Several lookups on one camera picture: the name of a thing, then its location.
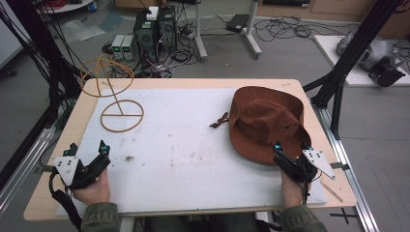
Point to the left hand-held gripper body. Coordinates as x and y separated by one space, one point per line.
69 169

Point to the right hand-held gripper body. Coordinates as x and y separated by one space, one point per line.
291 166

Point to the brown brimmed hat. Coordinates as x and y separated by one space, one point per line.
264 119

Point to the person's right hand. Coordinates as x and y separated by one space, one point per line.
291 191

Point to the person's left hand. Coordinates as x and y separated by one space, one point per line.
95 193

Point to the thin wooden stick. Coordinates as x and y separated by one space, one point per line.
332 191

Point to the white foam mat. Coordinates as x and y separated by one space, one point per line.
180 161

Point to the white platform board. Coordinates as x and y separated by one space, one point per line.
328 51

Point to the grey power supply unit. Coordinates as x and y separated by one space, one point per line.
128 48
117 47

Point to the black device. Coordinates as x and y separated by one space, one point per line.
385 73

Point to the person's legs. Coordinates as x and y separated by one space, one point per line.
199 224

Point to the black computer tower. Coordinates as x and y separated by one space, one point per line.
167 30
145 38

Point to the grey desk leg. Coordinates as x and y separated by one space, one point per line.
199 35
253 32

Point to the grey rounded shell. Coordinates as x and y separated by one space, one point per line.
377 51

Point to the clear plastic sheet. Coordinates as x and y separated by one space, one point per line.
82 29

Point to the black flat box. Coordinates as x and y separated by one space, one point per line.
238 22

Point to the white box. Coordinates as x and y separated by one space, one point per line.
152 13

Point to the white round table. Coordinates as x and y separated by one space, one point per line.
67 6

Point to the aluminium rail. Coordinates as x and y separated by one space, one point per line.
22 164
348 174

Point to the black metal frame post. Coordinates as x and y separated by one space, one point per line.
42 48
351 58

